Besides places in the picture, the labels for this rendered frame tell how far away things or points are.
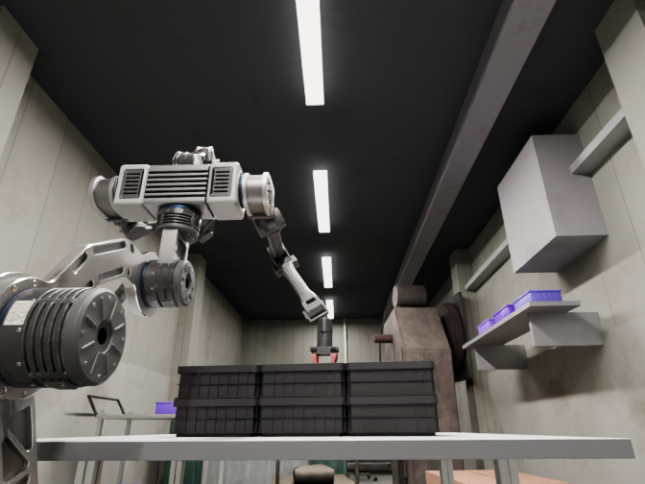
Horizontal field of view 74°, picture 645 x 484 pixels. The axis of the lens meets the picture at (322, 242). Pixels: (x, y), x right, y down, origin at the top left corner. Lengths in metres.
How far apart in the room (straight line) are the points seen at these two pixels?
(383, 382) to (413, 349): 3.55
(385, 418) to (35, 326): 1.05
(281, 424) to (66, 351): 0.88
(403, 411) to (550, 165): 2.32
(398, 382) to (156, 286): 0.83
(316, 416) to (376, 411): 0.20
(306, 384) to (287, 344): 7.77
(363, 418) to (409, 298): 4.02
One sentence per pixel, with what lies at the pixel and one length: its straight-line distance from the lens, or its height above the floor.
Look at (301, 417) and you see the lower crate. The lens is 1.52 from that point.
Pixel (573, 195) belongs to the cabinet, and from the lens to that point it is 3.34.
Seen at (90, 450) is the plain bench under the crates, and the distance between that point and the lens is 1.21.
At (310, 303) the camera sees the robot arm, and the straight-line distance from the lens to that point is 1.63.
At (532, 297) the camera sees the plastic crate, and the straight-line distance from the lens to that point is 3.19.
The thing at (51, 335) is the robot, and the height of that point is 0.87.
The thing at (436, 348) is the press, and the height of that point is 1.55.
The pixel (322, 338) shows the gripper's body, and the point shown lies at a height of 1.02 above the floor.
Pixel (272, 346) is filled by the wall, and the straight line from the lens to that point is 9.33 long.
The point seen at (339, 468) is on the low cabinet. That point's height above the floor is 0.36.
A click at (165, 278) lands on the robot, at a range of 1.32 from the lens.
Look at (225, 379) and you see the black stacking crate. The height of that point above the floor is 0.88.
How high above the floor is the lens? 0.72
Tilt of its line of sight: 24 degrees up
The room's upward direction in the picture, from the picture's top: straight up
